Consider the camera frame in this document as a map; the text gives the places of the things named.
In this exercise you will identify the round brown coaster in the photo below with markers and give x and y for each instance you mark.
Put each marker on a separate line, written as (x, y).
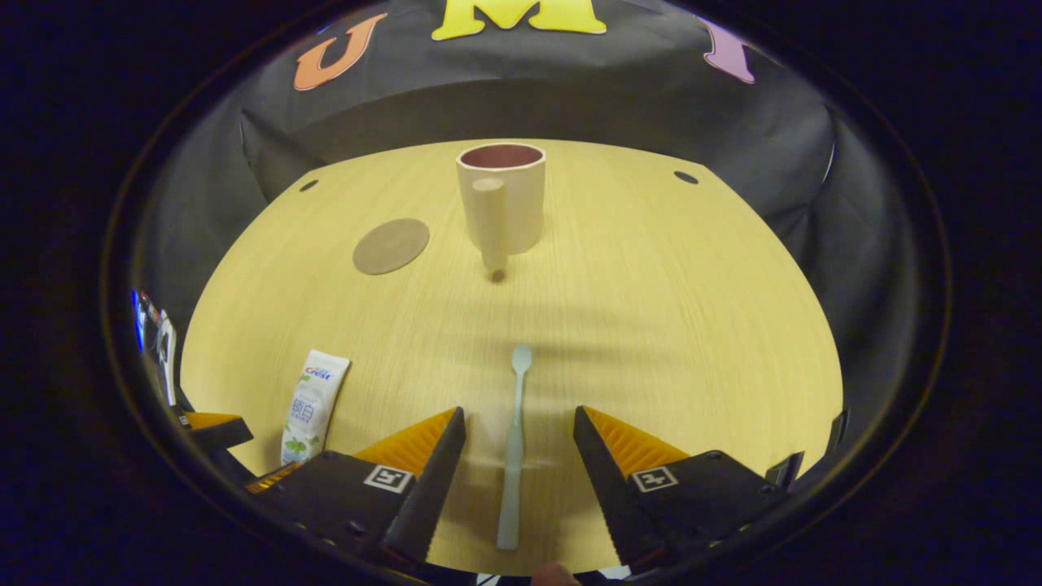
(391, 246)

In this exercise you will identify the pale green toothbrush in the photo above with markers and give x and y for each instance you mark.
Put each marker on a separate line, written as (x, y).
(513, 456)

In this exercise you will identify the black backdrop cloth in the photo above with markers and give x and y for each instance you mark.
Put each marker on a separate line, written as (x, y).
(619, 89)

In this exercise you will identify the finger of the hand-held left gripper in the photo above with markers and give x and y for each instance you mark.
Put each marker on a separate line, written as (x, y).
(277, 478)
(216, 437)

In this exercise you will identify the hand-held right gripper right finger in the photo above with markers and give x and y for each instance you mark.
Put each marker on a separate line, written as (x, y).
(610, 496)

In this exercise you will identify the white toothpaste tube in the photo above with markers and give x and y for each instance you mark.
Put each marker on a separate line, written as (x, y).
(313, 407)

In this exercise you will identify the lit monitor screen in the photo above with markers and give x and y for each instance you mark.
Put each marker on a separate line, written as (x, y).
(140, 321)

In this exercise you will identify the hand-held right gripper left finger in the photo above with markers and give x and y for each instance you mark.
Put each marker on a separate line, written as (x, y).
(423, 496)

